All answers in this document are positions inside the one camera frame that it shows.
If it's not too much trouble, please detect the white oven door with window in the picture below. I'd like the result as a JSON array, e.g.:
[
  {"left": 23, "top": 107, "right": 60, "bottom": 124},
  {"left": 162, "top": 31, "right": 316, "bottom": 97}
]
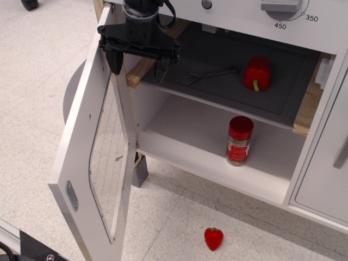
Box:
[{"left": 48, "top": 33, "right": 136, "bottom": 260}]

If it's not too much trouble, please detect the black wheel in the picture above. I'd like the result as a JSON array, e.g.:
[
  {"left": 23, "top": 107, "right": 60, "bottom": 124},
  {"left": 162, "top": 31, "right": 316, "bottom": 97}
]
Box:
[{"left": 21, "top": 0, "right": 39, "bottom": 11}]

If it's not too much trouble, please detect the white toy kitchen oven cabinet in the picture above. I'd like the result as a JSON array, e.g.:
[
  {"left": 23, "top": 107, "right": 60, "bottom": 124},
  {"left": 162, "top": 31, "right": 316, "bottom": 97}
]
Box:
[{"left": 114, "top": 1, "right": 347, "bottom": 233}]

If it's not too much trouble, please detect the white right cabinet door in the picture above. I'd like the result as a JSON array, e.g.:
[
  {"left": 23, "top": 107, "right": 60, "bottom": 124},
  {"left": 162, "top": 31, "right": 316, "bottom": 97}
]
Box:
[{"left": 290, "top": 60, "right": 347, "bottom": 226}]

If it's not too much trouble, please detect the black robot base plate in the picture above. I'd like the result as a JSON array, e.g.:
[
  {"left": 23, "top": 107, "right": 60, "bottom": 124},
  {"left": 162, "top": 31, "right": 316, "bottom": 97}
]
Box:
[{"left": 18, "top": 231, "right": 68, "bottom": 261}]

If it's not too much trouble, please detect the red spice jar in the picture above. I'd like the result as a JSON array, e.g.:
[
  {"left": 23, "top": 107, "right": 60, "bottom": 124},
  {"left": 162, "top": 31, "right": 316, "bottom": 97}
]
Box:
[{"left": 226, "top": 116, "right": 254, "bottom": 166}]

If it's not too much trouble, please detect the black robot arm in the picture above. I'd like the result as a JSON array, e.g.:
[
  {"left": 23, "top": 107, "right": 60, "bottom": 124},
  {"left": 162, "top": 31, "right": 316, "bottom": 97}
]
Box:
[{"left": 97, "top": 1, "right": 181, "bottom": 84}]

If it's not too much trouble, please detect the black cable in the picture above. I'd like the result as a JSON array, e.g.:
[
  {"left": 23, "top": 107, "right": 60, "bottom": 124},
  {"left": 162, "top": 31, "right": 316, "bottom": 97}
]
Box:
[{"left": 0, "top": 241, "right": 17, "bottom": 261}]

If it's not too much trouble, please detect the grey toy fork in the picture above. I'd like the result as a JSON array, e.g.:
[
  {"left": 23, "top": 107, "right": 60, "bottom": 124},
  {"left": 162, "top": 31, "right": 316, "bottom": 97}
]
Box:
[{"left": 181, "top": 65, "right": 241, "bottom": 86}]

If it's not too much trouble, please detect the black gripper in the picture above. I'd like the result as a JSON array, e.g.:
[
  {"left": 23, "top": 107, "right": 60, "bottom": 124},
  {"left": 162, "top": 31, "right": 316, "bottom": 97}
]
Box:
[{"left": 97, "top": 15, "right": 181, "bottom": 84}]

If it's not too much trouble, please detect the grey temperature knob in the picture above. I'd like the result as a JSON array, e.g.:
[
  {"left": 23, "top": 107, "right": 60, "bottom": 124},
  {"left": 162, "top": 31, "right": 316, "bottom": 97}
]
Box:
[{"left": 260, "top": 0, "right": 302, "bottom": 21}]

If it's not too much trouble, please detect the red toy bell pepper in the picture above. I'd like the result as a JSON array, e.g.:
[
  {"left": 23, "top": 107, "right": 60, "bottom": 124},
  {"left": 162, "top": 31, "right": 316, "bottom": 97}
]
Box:
[{"left": 243, "top": 57, "right": 271, "bottom": 91}]

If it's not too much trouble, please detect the grey cabinet leg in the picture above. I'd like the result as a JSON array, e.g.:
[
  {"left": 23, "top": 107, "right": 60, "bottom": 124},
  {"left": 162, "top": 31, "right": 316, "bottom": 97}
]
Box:
[{"left": 132, "top": 156, "right": 148, "bottom": 188}]

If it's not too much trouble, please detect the grey right door handle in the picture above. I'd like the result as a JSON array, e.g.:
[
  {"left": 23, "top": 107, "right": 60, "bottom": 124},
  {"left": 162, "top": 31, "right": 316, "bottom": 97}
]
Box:
[{"left": 333, "top": 138, "right": 348, "bottom": 169}]

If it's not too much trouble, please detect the red toy strawberry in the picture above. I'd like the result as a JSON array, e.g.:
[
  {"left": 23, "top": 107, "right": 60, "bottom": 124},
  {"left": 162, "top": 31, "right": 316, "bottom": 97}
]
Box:
[{"left": 204, "top": 227, "right": 224, "bottom": 251}]

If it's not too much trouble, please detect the grey round button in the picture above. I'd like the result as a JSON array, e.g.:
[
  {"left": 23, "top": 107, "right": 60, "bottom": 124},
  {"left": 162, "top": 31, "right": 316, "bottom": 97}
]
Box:
[{"left": 201, "top": 0, "right": 212, "bottom": 10}]

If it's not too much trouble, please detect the grey oven door handle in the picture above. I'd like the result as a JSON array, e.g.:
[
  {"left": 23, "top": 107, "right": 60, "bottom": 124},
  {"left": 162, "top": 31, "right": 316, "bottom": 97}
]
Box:
[{"left": 63, "top": 60, "right": 86, "bottom": 124}]

